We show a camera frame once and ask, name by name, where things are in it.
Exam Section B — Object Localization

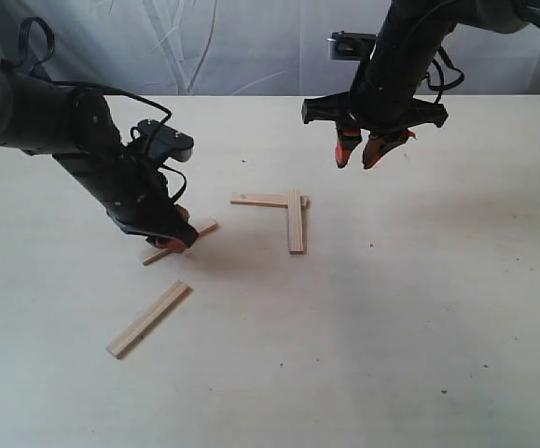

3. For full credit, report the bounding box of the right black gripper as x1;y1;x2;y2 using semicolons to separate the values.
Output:
301;1;450;170

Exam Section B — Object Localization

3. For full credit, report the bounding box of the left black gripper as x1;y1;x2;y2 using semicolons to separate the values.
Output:
53;91;199;252

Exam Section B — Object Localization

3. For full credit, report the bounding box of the plain wood strip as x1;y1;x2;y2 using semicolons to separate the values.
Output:
139;218;219;266

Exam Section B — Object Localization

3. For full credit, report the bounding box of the wood strip with two magnets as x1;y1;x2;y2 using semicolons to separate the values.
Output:
229;192;289;208

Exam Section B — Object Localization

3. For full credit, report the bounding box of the grainy wood strip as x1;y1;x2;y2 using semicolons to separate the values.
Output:
286;189;307;255

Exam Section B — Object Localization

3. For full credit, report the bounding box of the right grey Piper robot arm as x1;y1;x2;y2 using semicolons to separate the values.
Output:
301;0;540;169

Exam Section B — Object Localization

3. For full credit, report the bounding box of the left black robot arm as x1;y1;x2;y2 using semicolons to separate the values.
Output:
0;64;199;252

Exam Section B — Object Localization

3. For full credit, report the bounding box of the white backdrop cloth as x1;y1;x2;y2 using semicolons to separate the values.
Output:
0;0;540;98

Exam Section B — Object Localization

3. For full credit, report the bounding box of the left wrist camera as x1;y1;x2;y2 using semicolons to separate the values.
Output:
131;119;194;165

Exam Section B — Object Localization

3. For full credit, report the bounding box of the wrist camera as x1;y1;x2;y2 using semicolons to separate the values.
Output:
131;119;194;165
327;31;377;61

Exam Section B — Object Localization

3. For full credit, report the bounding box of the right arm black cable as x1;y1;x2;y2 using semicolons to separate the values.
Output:
425;46;465;102

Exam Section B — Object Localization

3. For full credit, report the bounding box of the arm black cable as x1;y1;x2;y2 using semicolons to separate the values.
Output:
425;46;465;102
0;17;189;206

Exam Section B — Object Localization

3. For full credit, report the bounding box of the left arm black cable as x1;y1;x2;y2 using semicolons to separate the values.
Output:
0;17;189;206

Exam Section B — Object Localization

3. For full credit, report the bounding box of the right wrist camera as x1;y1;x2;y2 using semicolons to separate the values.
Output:
327;31;377;61

